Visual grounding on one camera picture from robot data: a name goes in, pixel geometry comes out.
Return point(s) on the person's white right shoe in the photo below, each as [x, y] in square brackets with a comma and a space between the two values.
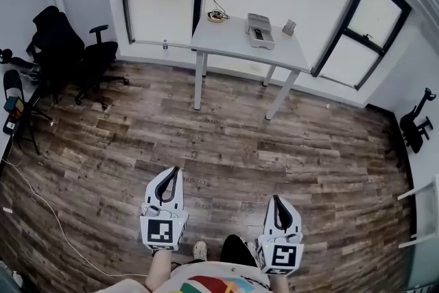
[251, 248]

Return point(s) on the person's right forearm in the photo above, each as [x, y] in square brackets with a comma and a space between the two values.
[278, 284]

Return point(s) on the person's black trouser leg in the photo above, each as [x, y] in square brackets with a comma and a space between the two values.
[236, 250]

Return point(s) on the white table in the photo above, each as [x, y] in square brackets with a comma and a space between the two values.
[226, 39]

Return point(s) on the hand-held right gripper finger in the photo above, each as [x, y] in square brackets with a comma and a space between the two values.
[270, 219]
[295, 221]

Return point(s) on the black device with label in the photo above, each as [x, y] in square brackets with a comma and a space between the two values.
[11, 123]

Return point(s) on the clear plastic bottle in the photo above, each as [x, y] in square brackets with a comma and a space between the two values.
[165, 48]

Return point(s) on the small white floor tag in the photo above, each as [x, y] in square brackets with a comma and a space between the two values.
[7, 210]

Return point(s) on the person's white left shoe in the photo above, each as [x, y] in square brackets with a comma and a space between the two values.
[199, 249]

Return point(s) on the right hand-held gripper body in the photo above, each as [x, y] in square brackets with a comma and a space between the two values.
[283, 255]

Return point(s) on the teal and orange device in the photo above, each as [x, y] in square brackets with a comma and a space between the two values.
[14, 104]

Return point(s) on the grey storage box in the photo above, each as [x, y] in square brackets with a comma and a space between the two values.
[259, 23]

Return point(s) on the person's left forearm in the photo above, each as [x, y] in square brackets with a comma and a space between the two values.
[158, 271]

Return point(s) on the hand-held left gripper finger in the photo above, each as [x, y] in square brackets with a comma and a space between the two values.
[179, 195]
[151, 193]

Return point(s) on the person's white shoe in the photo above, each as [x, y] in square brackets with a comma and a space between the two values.
[251, 248]
[199, 249]

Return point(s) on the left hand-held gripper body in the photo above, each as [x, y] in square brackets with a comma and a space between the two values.
[161, 231]

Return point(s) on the person's white printed shirt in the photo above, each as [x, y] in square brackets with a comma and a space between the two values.
[212, 281]

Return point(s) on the white metal rack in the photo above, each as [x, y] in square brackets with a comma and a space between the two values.
[428, 209]

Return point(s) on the black folding stand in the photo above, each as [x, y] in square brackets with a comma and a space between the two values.
[13, 82]

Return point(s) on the black office chair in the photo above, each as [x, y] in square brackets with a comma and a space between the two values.
[65, 44]

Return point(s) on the small grey holder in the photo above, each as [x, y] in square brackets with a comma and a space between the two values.
[289, 27]

